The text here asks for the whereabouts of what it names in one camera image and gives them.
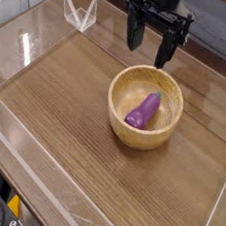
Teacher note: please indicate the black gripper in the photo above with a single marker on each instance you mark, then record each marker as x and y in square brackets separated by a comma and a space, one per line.
[163, 15]

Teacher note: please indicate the purple toy eggplant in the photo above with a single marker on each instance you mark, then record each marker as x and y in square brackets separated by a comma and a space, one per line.
[140, 116]

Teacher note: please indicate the light wooden bowl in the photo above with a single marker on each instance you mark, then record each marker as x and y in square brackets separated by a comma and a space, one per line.
[128, 90]

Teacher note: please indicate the yellow black device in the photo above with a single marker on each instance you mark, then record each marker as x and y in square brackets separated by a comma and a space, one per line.
[10, 212]

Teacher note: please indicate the clear acrylic corner bracket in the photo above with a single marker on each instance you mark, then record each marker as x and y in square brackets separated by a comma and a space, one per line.
[80, 18]

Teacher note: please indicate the clear acrylic tray wall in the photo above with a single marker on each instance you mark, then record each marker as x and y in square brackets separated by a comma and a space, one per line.
[57, 146]

